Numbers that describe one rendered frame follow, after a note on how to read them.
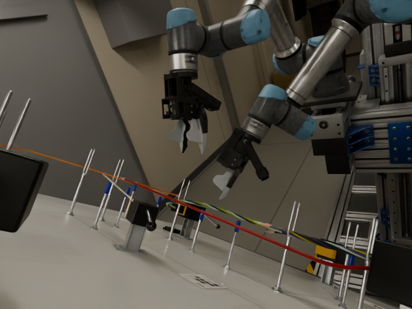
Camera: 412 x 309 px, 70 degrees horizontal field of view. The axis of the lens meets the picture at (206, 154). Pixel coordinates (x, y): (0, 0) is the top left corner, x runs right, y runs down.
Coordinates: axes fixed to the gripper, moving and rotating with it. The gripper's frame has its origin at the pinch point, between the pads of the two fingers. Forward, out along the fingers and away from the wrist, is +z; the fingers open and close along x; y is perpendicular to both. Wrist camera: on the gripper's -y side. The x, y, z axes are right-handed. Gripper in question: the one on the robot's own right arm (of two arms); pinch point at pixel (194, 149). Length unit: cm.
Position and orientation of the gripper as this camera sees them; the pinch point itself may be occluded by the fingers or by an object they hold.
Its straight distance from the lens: 79.2
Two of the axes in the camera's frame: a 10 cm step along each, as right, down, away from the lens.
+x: 6.5, 0.5, -7.6
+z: 0.4, 9.9, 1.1
